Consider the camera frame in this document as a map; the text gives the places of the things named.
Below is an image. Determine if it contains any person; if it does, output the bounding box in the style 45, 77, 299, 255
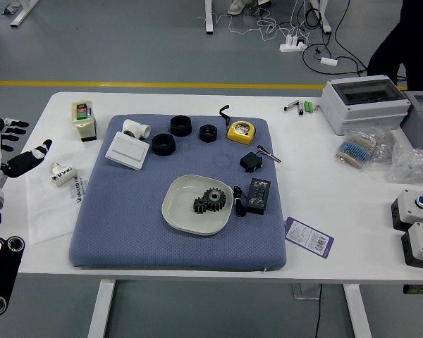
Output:
366, 0, 423, 92

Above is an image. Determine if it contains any grey box with orange button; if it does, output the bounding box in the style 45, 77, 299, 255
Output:
400, 90, 423, 152

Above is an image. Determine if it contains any white power strip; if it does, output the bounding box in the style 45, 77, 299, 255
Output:
280, 33, 309, 53

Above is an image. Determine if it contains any black floor cable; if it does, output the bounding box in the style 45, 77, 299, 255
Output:
302, 0, 408, 89

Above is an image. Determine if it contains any bag of small dark parts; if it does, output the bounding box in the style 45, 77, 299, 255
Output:
372, 126, 398, 165

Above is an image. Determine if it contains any white wall switch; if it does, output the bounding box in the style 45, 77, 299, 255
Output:
105, 131, 152, 171

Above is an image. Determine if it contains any white table leg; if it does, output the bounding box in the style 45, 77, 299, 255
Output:
87, 278, 116, 338
342, 283, 374, 338

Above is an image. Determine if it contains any white pipe tee fitting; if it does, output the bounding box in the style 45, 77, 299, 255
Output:
122, 118, 152, 140

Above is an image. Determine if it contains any black bundled cable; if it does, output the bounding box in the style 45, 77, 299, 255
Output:
233, 185, 247, 217

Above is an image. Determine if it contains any purple tag card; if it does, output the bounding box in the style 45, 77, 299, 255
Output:
284, 216, 335, 261

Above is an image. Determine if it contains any white desk leg frame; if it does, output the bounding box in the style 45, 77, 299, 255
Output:
1, 0, 40, 27

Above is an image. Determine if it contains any small black gear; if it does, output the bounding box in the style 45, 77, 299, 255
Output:
192, 196, 209, 215

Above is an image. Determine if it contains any grey table foot plate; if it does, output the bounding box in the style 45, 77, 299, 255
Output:
291, 282, 321, 301

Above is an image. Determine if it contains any big black gear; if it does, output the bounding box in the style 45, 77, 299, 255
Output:
201, 187, 228, 213

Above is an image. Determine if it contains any black hanging cable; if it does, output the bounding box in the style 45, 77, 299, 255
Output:
315, 284, 322, 338

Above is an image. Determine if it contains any person's shoe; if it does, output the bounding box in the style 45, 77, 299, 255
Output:
226, 0, 247, 15

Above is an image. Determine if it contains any white floor cable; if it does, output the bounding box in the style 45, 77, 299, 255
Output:
199, 0, 312, 42

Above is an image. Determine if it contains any yellow tape measure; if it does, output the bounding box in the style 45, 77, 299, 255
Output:
218, 104, 257, 145

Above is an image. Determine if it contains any black digital meter panel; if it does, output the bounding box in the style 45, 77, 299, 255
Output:
245, 177, 271, 215

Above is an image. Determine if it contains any large black hex nut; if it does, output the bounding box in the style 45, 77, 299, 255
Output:
151, 132, 177, 156
170, 114, 192, 137

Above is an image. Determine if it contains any button box with red button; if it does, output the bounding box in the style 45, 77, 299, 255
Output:
400, 221, 423, 271

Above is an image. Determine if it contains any button box with blue button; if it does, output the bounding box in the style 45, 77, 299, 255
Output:
390, 189, 423, 232

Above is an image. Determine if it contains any black servo with wires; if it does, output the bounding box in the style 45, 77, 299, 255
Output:
240, 144, 282, 173

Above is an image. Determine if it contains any clear printed plastic bag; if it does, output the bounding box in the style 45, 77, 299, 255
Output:
23, 144, 91, 246

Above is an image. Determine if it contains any white desk leg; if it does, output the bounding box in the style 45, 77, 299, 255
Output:
204, 0, 215, 35
309, 0, 333, 35

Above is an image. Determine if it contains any small black hex nut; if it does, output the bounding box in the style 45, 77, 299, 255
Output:
198, 123, 219, 143

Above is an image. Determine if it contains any clear bubble wrap bag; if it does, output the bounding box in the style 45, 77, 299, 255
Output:
386, 140, 423, 184

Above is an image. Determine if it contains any blue-grey quilted mat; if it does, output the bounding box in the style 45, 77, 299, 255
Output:
68, 114, 288, 272

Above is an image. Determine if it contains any grey electrical enclosure box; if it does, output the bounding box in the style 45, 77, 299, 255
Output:
319, 74, 412, 136

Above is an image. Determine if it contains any white square plate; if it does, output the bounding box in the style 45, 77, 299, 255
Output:
161, 174, 235, 236

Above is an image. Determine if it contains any cream switch box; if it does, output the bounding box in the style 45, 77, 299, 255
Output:
71, 101, 98, 142

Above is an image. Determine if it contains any bag of blue resistors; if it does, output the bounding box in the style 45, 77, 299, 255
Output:
334, 129, 379, 173

